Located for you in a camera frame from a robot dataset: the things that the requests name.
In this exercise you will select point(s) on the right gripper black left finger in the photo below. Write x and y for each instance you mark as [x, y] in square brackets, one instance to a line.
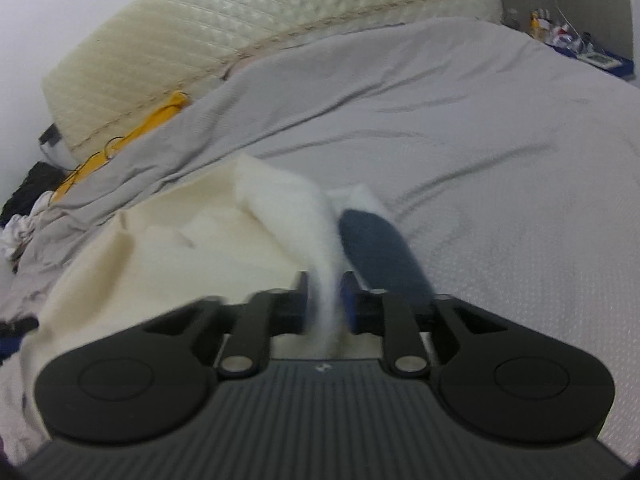
[152, 378]

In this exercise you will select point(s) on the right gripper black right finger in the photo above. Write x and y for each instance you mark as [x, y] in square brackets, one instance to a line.
[497, 378]

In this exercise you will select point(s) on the cream white knit sweater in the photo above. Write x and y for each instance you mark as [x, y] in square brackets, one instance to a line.
[235, 230]

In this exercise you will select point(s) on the white crumpled cloth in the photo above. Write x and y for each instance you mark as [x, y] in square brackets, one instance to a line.
[19, 231]

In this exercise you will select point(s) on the black crumpled garment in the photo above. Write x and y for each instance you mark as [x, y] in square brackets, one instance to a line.
[41, 178]

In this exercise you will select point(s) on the grey bed cover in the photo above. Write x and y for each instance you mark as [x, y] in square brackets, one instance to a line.
[512, 173]

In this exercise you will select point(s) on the yellow cloth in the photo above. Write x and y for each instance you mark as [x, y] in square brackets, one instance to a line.
[177, 102]

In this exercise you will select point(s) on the blue storage tray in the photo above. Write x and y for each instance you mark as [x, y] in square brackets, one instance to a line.
[576, 52]

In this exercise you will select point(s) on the cream quilted headboard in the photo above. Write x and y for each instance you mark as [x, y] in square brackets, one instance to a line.
[132, 63]

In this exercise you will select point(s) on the white tablet device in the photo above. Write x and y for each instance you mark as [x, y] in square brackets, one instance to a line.
[600, 60]

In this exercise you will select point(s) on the orange lotion bottle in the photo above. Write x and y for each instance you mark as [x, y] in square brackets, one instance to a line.
[534, 28]

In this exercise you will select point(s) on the black wall device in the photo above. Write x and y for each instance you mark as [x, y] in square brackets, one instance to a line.
[51, 136]

